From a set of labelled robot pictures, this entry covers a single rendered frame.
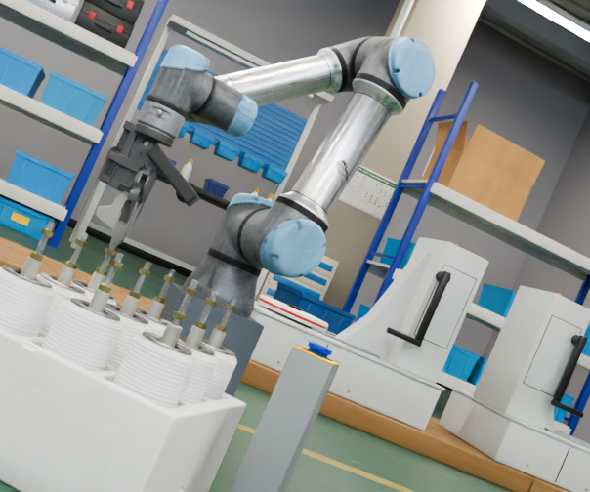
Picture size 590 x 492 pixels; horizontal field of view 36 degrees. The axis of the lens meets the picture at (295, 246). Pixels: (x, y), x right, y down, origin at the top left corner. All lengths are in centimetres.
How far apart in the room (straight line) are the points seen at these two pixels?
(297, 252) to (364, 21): 865
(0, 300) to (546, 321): 284
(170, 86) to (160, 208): 808
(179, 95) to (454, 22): 671
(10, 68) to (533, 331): 359
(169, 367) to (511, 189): 561
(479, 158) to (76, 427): 553
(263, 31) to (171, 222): 226
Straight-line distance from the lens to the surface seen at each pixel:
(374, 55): 181
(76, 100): 588
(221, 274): 180
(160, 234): 964
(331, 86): 188
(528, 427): 382
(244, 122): 163
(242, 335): 179
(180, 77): 157
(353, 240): 775
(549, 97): 1113
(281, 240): 166
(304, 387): 140
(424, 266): 369
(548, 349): 388
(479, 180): 659
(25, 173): 588
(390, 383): 353
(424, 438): 355
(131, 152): 158
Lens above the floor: 40
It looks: 2 degrees up
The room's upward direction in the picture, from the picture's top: 24 degrees clockwise
